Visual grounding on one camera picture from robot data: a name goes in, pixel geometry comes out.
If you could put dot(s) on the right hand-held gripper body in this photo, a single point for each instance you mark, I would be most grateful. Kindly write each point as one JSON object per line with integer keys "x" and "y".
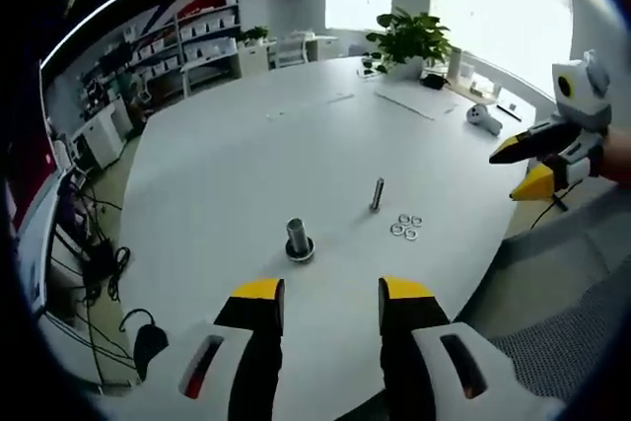
{"x": 584, "y": 95}

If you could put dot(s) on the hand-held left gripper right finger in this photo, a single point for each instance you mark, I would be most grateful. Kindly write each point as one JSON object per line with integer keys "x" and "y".
{"x": 409, "y": 322}

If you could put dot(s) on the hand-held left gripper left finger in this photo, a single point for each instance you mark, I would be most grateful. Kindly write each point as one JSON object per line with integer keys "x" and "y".
{"x": 256, "y": 322}

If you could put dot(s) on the small metal washer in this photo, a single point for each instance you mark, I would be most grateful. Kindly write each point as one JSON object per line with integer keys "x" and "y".
{"x": 405, "y": 234}
{"x": 413, "y": 220}
{"x": 392, "y": 229}
{"x": 400, "y": 218}

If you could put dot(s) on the thick threaded metal stud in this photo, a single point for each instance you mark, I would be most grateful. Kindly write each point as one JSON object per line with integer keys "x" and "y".
{"x": 297, "y": 233}

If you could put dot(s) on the thin threaded metal stud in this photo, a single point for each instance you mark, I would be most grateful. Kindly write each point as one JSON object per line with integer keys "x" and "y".
{"x": 378, "y": 191}

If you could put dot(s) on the person's right hand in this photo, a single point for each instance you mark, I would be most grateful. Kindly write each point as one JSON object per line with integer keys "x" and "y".
{"x": 616, "y": 155}

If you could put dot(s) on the white handheld controller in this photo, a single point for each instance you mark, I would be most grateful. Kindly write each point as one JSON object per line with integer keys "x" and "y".
{"x": 480, "y": 115}

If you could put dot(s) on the black computer mouse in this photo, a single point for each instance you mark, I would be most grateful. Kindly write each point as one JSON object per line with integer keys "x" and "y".
{"x": 148, "y": 347}

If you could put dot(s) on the white cylindrical device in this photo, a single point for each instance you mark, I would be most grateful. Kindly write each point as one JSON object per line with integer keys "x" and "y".
{"x": 455, "y": 63}

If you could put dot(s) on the black round device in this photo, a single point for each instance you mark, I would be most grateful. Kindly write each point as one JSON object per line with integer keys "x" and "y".
{"x": 435, "y": 82}

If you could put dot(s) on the white paper sheet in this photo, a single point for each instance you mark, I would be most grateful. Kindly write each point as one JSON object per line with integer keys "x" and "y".
{"x": 419, "y": 100}

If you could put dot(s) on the grey mesh office chair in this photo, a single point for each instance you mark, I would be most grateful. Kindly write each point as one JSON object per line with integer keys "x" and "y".
{"x": 567, "y": 322}

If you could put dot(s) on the large potted plant white pot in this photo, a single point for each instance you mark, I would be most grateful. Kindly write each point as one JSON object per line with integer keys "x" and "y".
{"x": 409, "y": 36}

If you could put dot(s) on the white desk cabinet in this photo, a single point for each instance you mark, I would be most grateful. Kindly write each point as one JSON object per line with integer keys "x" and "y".
{"x": 106, "y": 130}

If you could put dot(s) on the white office chair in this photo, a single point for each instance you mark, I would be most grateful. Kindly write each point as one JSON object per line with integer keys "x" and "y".
{"x": 291, "y": 53}

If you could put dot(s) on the small potted plant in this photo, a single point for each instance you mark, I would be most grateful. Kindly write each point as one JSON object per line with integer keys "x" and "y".
{"x": 256, "y": 35}

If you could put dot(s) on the white shelving unit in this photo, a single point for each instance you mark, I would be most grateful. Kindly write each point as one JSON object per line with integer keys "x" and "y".
{"x": 177, "y": 41}

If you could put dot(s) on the rows of white storage bins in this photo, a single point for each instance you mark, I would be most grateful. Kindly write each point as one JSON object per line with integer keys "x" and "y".
{"x": 207, "y": 24}

